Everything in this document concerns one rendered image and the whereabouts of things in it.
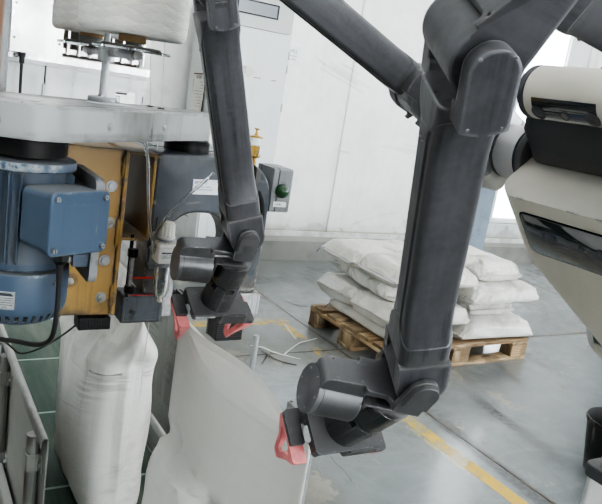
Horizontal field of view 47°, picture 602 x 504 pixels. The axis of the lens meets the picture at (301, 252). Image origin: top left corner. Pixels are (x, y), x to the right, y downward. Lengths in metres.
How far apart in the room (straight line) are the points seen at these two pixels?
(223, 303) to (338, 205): 5.28
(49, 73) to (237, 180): 3.00
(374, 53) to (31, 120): 0.50
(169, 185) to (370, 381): 0.67
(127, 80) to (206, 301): 3.00
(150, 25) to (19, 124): 0.24
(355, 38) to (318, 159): 5.17
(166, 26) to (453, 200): 0.61
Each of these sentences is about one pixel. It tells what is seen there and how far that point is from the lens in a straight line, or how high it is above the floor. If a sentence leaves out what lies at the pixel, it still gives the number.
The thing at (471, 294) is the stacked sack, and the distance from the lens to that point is 4.38.
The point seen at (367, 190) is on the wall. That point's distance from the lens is 6.59.
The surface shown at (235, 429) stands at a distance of 1.13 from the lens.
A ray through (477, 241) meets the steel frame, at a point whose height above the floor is 0.32.
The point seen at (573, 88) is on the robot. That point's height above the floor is 1.54.
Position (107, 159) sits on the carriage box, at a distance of 1.30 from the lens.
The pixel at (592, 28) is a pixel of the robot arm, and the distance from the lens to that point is 0.58.
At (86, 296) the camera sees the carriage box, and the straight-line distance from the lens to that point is 1.35.
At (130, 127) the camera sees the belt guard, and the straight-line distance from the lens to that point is 1.18.
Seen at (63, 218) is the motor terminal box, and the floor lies 1.27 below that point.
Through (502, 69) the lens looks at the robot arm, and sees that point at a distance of 0.53.
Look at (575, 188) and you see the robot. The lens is 1.10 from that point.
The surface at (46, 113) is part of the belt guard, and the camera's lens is 1.04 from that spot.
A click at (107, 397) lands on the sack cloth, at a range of 1.74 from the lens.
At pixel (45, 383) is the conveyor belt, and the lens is 2.61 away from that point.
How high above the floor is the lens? 1.49
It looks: 13 degrees down
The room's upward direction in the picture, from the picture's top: 9 degrees clockwise
